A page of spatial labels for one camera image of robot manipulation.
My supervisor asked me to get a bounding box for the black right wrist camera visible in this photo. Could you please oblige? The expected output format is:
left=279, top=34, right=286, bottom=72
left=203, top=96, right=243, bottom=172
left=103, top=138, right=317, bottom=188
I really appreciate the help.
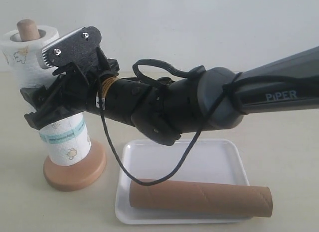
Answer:
left=36, top=26, right=102, bottom=69

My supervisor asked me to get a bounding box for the patterned paper towel roll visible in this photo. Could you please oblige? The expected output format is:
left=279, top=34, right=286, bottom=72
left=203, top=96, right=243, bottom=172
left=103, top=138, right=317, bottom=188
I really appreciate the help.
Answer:
left=0, top=25, right=91, bottom=166

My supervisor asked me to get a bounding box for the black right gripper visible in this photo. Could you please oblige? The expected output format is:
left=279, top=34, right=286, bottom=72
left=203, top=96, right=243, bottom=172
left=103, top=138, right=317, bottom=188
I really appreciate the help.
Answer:
left=19, top=58, right=119, bottom=130

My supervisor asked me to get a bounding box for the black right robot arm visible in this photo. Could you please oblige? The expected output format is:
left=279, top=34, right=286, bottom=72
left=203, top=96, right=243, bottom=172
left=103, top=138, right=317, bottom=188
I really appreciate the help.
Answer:
left=20, top=48, right=319, bottom=146

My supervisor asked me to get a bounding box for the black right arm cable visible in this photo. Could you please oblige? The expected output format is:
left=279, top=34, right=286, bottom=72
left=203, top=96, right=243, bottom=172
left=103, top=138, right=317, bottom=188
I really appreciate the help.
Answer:
left=97, top=58, right=319, bottom=187

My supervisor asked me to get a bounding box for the brown cardboard tube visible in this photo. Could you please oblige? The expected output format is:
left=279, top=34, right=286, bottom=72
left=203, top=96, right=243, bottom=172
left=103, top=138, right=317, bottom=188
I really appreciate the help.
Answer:
left=129, top=181, right=273, bottom=218

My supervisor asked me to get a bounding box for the white plastic tray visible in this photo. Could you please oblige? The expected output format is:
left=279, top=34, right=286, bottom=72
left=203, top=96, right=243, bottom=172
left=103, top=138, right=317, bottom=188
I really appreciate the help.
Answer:
left=115, top=139, right=249, bottom=225

